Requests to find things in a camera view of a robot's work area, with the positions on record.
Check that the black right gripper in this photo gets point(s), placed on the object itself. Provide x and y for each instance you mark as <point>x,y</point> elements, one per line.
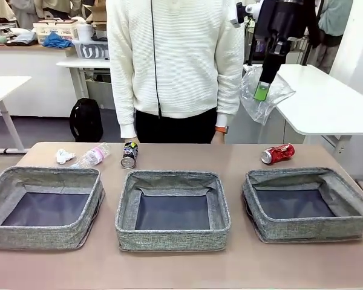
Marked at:
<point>278,18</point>

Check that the clear plastic container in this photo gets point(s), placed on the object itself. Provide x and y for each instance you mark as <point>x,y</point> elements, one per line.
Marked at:
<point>251,99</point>

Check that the dark printed drink can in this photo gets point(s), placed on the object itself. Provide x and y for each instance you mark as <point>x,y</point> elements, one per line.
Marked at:
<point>129,154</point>

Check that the clear bottle with pink label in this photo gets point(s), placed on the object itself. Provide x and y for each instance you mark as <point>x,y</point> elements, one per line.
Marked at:
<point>92,155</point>

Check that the person's left forearm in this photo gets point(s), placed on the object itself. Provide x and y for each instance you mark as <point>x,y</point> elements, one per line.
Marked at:
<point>230,99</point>

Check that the person's right forearm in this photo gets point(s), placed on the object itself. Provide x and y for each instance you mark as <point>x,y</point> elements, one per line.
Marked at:
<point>124,114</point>

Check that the person's left hand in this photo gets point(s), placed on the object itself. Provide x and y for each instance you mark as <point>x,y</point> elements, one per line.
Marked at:
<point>220,138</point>

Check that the person's right hand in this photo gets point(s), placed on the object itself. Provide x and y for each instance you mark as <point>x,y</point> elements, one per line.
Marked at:
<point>131,140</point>

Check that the black stand pole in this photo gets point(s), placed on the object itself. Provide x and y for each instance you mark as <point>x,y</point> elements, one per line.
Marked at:
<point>252,45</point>

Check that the large white rounded desk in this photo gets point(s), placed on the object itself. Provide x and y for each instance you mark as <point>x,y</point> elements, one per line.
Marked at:
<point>320,99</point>

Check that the orange wrist watch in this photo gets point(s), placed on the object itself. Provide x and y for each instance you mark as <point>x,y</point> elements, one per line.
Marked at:
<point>222,129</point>

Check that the bystander in pale green sweater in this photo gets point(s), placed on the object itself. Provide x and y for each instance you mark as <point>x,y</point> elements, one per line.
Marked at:
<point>332,24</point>

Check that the crushed red drink can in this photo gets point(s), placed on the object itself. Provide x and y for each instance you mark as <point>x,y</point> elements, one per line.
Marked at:
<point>278,154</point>

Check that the person in white sweater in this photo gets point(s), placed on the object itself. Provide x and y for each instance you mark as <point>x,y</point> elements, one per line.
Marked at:
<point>175,60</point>

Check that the grey fabric basket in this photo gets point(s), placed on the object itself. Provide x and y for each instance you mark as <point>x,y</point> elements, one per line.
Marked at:
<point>42,235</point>
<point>169,240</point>
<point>305,231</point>

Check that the clear plastic storage box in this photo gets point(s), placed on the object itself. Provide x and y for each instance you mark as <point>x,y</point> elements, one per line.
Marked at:
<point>90,49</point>

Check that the cardboard box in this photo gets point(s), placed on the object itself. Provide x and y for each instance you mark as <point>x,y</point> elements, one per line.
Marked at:
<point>99,10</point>

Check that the white plastic tub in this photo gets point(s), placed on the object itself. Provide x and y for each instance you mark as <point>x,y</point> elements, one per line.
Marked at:
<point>84,32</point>

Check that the black backpack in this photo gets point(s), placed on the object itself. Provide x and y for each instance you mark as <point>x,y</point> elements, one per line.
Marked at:
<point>86,121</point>

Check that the blue cloth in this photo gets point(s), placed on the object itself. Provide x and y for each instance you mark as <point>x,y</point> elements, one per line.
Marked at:
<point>57,40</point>

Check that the cream plastic crate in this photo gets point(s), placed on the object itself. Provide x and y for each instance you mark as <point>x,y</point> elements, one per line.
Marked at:
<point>57,30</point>

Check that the crumpled white paper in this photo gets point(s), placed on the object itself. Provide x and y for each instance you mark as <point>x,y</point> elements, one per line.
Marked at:
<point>63,156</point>

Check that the white counter with wooden top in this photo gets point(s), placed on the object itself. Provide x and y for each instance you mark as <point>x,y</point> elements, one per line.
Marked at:
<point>24,78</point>

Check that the bystander in grey clothes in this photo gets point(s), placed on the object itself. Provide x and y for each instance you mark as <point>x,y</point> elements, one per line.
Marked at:
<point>27,13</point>

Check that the pile of folded cloths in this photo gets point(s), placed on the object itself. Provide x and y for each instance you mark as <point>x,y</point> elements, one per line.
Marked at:
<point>18,37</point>

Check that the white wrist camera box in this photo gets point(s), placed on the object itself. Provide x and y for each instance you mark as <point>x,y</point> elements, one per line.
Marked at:
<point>236,15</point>

